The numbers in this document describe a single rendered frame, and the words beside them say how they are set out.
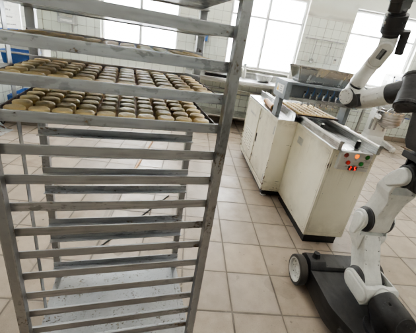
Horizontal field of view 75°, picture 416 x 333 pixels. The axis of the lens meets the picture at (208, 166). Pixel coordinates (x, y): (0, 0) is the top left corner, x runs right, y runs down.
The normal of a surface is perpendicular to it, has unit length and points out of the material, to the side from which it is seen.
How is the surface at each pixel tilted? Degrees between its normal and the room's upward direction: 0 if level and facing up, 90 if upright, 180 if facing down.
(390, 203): 100
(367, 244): 60
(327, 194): 90
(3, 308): 0
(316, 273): 0
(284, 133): 90
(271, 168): 90
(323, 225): 90
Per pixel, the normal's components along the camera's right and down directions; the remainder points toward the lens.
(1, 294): 0.15, -0.90
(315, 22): 0.04, 0.42
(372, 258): 0.13, -0.09
